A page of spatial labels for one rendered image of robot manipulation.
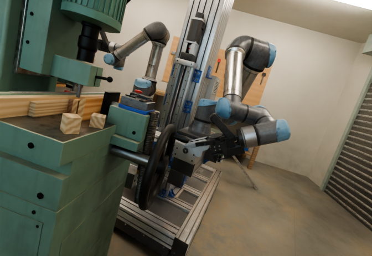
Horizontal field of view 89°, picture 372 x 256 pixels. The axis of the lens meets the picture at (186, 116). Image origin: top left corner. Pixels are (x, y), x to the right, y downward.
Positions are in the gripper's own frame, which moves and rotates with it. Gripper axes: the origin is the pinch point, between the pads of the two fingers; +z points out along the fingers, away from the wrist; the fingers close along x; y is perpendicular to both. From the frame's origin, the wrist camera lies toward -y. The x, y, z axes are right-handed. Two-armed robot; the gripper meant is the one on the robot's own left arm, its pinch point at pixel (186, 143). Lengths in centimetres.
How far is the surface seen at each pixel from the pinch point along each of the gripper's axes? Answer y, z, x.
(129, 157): -2.0, 18.2, -10.0
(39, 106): -23.6, 31.7, -23.8
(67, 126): -16.6, 21.6, -27.9
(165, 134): -7.4, 2.6, -15.1
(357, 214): 192, -166, 204
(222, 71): -53, -40, 320
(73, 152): -10.2, 21.6, -28.6
